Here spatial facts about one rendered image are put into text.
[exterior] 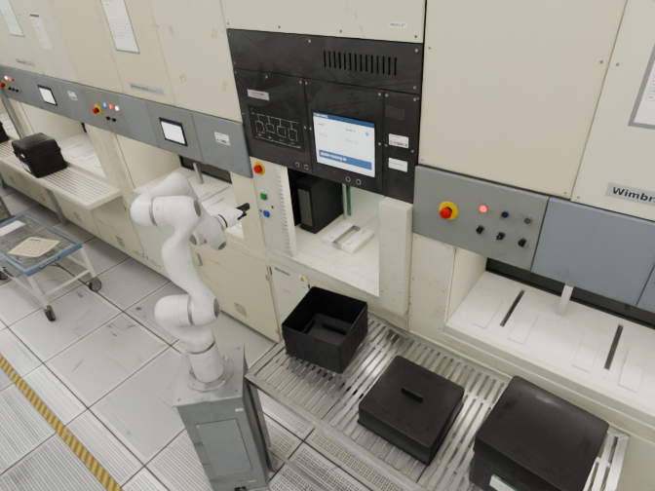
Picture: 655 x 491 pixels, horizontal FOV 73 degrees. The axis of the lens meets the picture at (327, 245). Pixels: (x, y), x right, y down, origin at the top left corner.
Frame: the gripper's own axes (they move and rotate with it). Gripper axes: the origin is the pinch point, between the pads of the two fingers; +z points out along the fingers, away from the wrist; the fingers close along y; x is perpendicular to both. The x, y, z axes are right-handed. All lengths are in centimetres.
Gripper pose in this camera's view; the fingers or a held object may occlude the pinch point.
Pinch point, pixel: (245, 207)
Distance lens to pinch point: 215.4
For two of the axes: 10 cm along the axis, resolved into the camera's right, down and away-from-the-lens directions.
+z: 6.1, -4.9, 6.2
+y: 7.9, 3.1, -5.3
